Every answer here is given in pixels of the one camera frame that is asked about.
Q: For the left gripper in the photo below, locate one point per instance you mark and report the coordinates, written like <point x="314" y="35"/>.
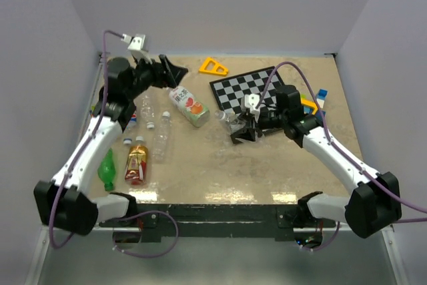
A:
<point x="166" y="75"/>

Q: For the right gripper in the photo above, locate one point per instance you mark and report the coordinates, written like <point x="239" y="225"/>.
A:
<point x="247" y="133"/>

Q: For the clear Pocari bottle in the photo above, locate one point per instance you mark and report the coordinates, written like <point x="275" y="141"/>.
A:
<point x="230" y="121"/>

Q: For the grapefruit tea bottle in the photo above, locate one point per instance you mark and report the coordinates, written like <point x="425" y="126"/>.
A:
<point x="189" y="105"/>

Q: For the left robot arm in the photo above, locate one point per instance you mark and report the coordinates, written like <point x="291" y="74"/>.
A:
<point x="62" y="202"/>

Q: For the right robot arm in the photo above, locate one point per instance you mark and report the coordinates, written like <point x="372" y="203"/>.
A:
<point x="371" y="204"/>

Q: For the Pepsi label bottle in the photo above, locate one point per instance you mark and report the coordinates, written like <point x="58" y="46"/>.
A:
<point x="132" y="122"/>

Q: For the clear slim bottle white cap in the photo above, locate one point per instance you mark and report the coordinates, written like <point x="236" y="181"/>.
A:
<point x="161" y="137"/>

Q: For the red label tea bottle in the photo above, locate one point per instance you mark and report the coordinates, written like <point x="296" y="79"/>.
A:
<point x="136" y="164"/>

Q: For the green plastic bottle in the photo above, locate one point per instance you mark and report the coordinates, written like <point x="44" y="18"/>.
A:
<point x="107" y="172"/>

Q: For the yellow triangle toy far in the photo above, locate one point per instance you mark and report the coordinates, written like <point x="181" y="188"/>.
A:
<point x="212" y="67"/>

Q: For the yellow triangle toy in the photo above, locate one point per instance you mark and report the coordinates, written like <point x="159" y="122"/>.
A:
<point x="212" y="67"/>
<point x="309" y="106"/>

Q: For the chessboard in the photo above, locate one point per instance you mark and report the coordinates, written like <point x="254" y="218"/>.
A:
<point x="229" y="92"/>

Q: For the yellow triangle toy right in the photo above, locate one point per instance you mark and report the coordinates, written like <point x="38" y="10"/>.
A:
<point x="309" y="106"/>

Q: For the blue toy blocks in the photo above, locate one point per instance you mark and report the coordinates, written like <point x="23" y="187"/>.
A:
<point x="321" y="98"/>

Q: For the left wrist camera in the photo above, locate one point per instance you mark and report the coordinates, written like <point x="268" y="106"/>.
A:
<point x="136" y="46"/>

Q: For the black table front rail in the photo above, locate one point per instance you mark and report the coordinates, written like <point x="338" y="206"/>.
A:
<point x="272" y="221"/>

